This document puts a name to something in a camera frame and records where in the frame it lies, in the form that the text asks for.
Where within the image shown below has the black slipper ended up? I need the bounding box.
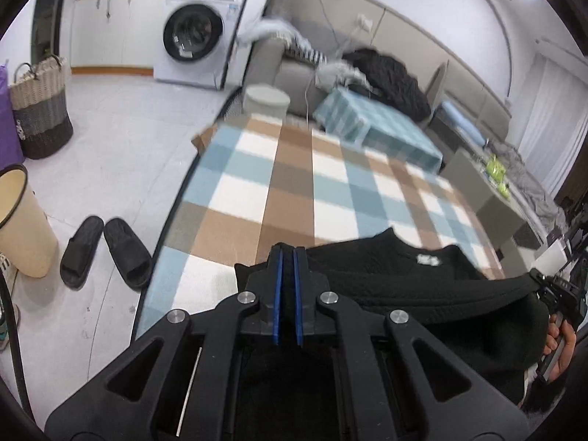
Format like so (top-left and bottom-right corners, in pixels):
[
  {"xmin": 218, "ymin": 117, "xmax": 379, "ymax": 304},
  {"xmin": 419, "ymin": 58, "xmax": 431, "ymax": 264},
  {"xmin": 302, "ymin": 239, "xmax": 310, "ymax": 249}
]
[
  {"xmin": 60, "ymin": 215, "xmax": 105, "ymax": 291},
  {"xmin": 103, "ymin": 218, "xmax": 152, "ymax": 291}
]

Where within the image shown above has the brown cardboard piece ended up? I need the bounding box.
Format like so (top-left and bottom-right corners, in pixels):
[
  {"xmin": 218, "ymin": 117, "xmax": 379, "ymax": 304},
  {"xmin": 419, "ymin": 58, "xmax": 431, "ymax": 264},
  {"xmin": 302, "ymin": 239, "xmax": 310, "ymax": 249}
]
[{"xmin": 190, "ymin": 122, "xmax": 219, "ymax": 153}]

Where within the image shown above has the grey sofa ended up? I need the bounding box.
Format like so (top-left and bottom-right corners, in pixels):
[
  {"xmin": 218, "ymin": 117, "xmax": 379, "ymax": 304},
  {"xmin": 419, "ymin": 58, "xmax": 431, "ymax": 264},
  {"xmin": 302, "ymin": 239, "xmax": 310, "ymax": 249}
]
[{"xmin": 248, "ymin": 32, "xmax": 433, "ymax": 120}]

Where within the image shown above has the grey bed headboard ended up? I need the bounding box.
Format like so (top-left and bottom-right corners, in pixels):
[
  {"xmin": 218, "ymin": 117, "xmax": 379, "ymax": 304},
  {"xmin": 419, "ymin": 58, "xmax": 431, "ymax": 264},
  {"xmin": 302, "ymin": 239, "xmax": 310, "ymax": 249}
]
[{"xmin": 425, "ymin": 60, "xmax": 513, "ymax": 129}]

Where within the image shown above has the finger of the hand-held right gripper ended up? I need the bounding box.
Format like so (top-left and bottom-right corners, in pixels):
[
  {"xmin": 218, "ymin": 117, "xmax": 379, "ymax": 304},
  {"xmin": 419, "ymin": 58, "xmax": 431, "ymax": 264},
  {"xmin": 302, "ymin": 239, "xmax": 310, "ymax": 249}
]
[{"xmin": 529, "ymin": 270, "xmax": 559, "ymax": 298}]

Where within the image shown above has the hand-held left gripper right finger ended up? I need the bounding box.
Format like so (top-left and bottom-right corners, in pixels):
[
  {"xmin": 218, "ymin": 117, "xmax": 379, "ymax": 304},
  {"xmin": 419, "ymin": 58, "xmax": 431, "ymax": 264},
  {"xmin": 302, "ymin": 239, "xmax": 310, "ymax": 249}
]
[{"xmin": 291, "ymin": 245, "xmax": 529, "ymax": 441}]

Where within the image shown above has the white curtain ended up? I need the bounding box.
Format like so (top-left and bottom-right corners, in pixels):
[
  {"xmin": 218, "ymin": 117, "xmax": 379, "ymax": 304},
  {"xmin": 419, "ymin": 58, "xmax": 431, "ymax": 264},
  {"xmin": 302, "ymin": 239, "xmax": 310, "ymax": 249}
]
[{"xmin": 519, "ymin": 39, "xmax": 588, "ymax": 189}]

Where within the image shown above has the grey-white garment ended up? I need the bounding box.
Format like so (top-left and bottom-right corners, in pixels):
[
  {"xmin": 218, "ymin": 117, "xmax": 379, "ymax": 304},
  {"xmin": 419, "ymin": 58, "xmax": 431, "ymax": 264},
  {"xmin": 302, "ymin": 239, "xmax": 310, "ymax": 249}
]
[{"xmin": 315, "ymin": 57, "xmax": 368, "ymax": 90}]

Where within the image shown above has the woven laundry basket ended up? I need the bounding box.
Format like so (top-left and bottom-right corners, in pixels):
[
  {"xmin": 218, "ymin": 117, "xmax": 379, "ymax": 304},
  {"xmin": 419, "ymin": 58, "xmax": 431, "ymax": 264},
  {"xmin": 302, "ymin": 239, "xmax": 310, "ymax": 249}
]
[{"xmin": 9, "ymin": 54, "xmax": 74, "ymax": 161}]

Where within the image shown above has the black knit sweater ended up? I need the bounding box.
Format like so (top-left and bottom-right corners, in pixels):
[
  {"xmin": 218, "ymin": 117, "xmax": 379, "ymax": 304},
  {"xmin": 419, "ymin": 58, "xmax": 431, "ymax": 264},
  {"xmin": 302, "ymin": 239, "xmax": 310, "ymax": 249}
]
[{"xmin": 234, "ymin": 227, "xmax": 559, "ymax": 441}]

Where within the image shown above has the blue pillow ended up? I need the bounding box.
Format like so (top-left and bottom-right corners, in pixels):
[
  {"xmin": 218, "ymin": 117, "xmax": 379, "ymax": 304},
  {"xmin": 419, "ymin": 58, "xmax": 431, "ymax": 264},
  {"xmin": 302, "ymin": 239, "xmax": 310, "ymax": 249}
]
[{"xmin": 438, "ymin": 100, "xmax": 488, "ymax": 145}]

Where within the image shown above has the grey jacket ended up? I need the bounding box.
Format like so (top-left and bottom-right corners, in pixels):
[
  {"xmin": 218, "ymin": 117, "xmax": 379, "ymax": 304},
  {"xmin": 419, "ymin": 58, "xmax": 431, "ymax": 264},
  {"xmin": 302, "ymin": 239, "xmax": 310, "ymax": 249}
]
[{"xmin": 494, "ymin": 140, "xmax": 561, "ymax": 226}]

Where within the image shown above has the person's right hand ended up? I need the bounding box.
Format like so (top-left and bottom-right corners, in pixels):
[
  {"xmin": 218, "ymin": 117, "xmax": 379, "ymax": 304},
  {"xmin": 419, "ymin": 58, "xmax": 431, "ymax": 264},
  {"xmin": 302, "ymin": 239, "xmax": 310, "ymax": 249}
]
[{"xmin": 544, "ymin": 317, "xmax": 577, "ymax": 380}]

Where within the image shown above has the small table with teal cloth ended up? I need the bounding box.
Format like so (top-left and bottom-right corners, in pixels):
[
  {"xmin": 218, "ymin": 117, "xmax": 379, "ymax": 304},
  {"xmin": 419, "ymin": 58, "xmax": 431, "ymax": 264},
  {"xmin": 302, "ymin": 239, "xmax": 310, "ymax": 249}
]
[{"xmin": 313, "ymin": 87, "xmax": 445, "ymax": 173}]

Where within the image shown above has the purple bag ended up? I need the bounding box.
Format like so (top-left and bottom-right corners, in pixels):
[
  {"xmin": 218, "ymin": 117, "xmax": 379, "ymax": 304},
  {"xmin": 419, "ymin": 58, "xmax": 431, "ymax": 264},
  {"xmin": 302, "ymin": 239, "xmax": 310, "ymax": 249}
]
[{"xmin": 0, "ymin": 60, "xmax": 24, "ymax": 173}]

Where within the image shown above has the grey bedside cabinet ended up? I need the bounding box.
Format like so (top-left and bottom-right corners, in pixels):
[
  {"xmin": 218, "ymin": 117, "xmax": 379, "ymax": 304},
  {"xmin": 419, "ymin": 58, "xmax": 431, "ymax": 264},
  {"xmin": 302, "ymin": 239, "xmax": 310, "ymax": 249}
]
[{"xmin": 441, "ymin": 149, "xmax": 510, "ymax": 214}]

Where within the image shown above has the white washing machine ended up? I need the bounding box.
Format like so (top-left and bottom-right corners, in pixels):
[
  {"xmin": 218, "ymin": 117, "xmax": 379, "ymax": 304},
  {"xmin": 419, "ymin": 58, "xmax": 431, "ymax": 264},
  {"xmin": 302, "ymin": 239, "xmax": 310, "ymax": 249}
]
[{"xmin": 153, "ymin": 0, "xmax": 249, "ymax": 90}]

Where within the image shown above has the beige trash bin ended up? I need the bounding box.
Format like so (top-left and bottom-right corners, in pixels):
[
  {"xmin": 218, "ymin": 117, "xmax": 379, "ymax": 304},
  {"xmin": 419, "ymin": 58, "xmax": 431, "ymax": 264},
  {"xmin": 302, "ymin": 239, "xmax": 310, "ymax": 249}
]
[{"xmin": 0, "ymin": 164, "xmax": 60, "ymax": 279}]

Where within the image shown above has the black puffy jacket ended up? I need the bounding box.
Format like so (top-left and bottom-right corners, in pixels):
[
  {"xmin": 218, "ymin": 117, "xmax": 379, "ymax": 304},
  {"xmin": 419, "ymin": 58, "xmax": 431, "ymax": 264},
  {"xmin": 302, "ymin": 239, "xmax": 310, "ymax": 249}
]
[{"xmin": 342, "ymin": 48, "xmax": 433, "ymax": 120}]

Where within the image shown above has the person's right forearm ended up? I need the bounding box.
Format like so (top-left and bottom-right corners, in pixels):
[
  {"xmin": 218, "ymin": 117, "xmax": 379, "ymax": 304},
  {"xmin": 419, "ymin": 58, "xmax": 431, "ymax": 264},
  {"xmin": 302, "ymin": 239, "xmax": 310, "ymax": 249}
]
[{"xmin": 519, "ymin": 367, "xmax": 580, "ymax": 419}]

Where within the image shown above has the white kitchen counter cabinet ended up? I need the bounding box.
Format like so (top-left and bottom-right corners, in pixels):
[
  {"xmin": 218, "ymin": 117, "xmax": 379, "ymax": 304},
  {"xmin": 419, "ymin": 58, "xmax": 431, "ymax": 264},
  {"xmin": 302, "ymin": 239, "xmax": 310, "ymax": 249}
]
[{"xmin": 69, "ymin": 0, "xmax": 173, "ymax": 74}]

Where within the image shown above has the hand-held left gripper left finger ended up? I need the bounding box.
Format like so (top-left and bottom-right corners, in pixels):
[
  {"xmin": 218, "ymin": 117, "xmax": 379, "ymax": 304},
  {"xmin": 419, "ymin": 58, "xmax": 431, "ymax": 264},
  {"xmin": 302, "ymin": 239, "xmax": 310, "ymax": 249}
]
[{"xmin": 43, "ymin": 243, "xmax": 288, "ymax": 441}]

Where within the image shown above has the green toy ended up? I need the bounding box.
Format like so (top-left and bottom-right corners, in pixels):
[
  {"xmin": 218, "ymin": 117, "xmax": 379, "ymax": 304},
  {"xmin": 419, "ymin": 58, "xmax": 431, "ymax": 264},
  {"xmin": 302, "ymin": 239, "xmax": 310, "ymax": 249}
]
[{"xmin": 484, "ymin": 154, "xmax": 510, "ymax": 194}]

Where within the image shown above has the checked tablecloth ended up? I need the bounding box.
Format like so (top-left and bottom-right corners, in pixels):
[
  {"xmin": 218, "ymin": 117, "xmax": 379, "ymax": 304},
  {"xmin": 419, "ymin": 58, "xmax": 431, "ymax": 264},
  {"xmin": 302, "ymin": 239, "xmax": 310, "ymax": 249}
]
[{"xmin": 131, "ymin": 115, "xmax": 506, "ymax": 345}]

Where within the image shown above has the white round stool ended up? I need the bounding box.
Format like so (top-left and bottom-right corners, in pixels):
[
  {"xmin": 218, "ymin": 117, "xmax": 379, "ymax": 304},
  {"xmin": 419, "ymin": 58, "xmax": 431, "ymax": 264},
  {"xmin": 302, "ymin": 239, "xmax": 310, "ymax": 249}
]
[{"xmin": 242, "ymin": 85, "xmax": 291, "ymax": 120}]

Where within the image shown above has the grey low cabinet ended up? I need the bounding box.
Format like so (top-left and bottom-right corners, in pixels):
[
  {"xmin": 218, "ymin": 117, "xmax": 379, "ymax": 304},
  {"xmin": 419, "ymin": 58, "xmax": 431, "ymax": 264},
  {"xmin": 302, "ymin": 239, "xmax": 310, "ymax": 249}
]
[{"xmin": 475, "ymin": 193, "xmax": 547, "ymax": 258}]

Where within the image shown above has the houndstooth cushion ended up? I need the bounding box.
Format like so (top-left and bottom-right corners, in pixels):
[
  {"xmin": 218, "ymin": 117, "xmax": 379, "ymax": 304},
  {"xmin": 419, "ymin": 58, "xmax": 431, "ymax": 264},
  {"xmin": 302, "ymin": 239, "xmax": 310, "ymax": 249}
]
[{"xmin": 287, "ymin": 39, "xmax": 329, "ymax": 65}]

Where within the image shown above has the light blue-grey cloth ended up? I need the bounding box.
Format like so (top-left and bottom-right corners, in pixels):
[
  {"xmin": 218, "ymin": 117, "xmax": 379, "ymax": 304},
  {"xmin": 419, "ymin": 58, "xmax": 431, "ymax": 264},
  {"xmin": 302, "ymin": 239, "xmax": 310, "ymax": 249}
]
[{"xmin": 236, "ymin": 18, "xmax": 299, "ymax": 49}]

